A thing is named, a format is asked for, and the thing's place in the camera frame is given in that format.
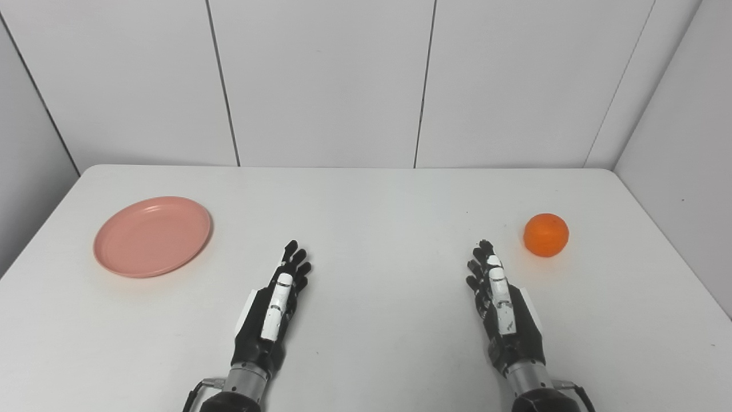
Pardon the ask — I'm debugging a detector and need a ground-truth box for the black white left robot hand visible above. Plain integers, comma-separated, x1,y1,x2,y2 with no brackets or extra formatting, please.
230,240,313,378

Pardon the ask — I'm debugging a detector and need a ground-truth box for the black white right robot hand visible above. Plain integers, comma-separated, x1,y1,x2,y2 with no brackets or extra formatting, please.
466,239,547,377

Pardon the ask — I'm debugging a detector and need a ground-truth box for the orange fruit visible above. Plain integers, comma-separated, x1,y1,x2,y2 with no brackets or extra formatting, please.
523,213,570,258

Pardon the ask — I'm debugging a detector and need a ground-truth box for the pink round plate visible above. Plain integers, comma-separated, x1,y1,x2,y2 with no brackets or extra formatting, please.
93,196,213,279

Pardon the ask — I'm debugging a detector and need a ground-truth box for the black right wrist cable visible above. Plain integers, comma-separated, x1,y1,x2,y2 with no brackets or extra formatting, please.
551,380,596,412

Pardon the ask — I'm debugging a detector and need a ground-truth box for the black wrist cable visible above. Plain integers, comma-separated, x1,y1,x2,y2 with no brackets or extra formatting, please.
551,380,596,412
182,377,227,412

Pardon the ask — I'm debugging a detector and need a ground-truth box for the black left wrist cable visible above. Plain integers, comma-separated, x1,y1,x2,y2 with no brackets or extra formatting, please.
182,377,227,412

